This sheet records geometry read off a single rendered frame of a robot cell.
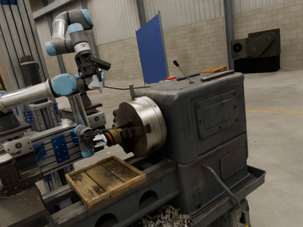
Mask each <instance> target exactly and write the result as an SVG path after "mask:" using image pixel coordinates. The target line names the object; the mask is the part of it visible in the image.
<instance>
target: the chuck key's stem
mask: <svg viewBox="0 0 303 227"><path fill-rule="evenodd" d="M129 88H130V94H131V97H132V100H135V98H134V96H135V93H134V89H133V84H129Z"/></svg>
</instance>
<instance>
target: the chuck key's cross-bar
mask: <svg viewBox="0 0 303 227"><path fill-rule="evenodd" d="M103 87H105V88H111V89H117V90H130V88H129V87H126V88H121V87H115V86H106V85H103ZM147 87H151V85H145V86H134V87H133V89H138V88H147Z"/></svg>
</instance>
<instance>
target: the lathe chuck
mask: <svg viewBox="0 0 303 227"><path fill-rule="evenodd" d="M131 100H132V99H131ZM131 100H127V101H124V102H121V103H120V104H119V107H120V108H121V110H122V112H123V114H124V115H125V117H126V119H127V121H128V122H131V124H132V125H130V126H127V127H125V128H122V130H124V129H127V128H129V127H134V126H145V125H146V124H149V127H150V130H151V131H150V133H149V134H148V133H144V134H141V135H139V136H135V137H134V138H133V154H134V155H135V156H137V157H143V156H146V155H148V154H150V153H152V152H155V151H157V150H158V149H159V147H160V145H161V140H162V133H161V126H160V122H159V120H158V117H157V115H156V113H155V111H154V109H153V108H152V107H151V105H150V104H149V103H148V102H147V101H145V100H144V99H142V98H135V101H131ZM155 145H156V148H155V149H153V150H151V148H152V147H153V146H155Z"/></svg>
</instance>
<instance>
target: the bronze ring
mask: <svg viewBox="0 0 303 227"><path fill-rule="evenodd" d="M121 130H122V129H121V128H117V129H116V128H115V127H113V128H112V129H110V130H108V131H107V132H106V133H104V135H105V137H106V139H107V141H108V142H107V146H108V147H111V146H113V145H116V144H120V143H122V139H123V138H121V135H120V131H121Z"/></svg>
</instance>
